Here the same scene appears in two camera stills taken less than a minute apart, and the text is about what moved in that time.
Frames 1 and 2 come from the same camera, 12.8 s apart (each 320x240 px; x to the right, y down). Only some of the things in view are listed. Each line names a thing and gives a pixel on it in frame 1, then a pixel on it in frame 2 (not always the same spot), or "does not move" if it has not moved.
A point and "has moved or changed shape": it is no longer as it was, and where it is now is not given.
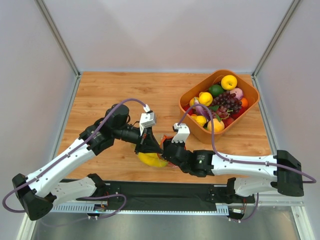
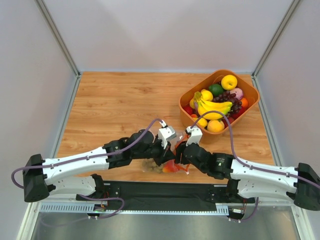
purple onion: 238,93 does not move
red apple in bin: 227,121 does not move
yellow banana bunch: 152,159 has moved or changed shape
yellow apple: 228,82 does not move
